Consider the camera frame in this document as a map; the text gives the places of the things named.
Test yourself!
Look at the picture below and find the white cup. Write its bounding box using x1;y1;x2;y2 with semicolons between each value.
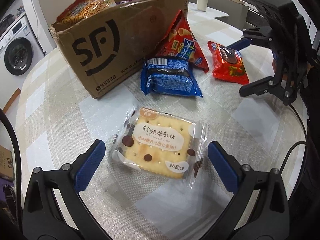
197;0;208;11

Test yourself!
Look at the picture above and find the plaid tablecloth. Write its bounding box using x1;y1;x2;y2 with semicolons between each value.
15;2;308;240

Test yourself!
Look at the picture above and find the red chocolate pie packet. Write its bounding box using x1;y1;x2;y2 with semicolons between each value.
207;41;249;85

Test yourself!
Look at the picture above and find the orange stick snack bag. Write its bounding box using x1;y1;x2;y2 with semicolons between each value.
56;0;117;26

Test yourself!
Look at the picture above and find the black cable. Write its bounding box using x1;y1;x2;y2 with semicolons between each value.
278;104;313;201

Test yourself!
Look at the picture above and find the white washing machine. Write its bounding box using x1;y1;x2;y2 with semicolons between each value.
0;14;44;108

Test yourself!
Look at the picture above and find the red cone crisps bag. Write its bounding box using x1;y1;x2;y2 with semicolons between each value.
155;10;209;73

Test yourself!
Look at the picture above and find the cracker biscuit packet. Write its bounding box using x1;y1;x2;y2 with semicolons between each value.
110;106;208;188

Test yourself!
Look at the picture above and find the blue cookie packet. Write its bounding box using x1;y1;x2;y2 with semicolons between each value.
140;58;203;97

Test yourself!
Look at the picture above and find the brown SF cardboard box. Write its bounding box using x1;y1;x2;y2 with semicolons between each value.
50;0;189;99

